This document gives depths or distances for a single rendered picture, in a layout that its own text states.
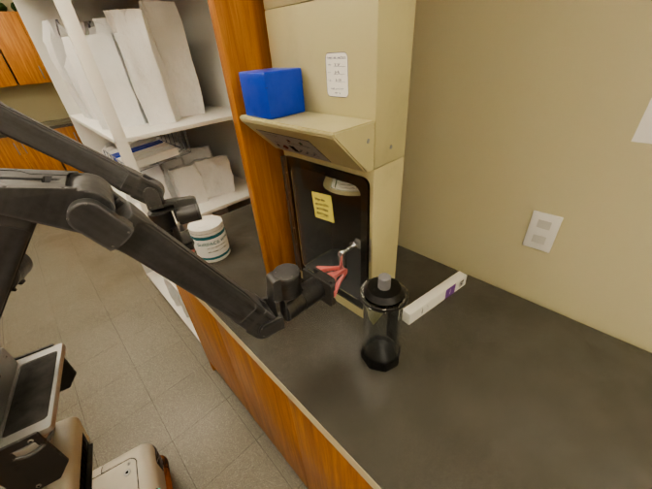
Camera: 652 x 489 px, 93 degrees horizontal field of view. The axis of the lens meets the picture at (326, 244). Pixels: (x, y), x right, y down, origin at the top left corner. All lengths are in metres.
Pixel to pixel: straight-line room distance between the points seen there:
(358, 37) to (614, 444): 0.93
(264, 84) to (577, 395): 0.96
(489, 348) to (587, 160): 0.52
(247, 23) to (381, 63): 0.38
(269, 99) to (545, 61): 0.64
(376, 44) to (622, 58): 0.52
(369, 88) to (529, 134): 0.49
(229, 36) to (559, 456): 1.12
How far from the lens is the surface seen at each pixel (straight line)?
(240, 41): 0.89
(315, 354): 0.88
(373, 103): 0.65
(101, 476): 1.75
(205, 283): 0.57
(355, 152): 0.62
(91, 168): 0.92
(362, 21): 0.66
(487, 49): 1.01
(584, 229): 1.03
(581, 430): 0.91
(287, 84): 0.75
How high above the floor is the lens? 1.64
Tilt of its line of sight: 33 degrees down
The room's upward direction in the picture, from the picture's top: 4 degrees counter-clockwise
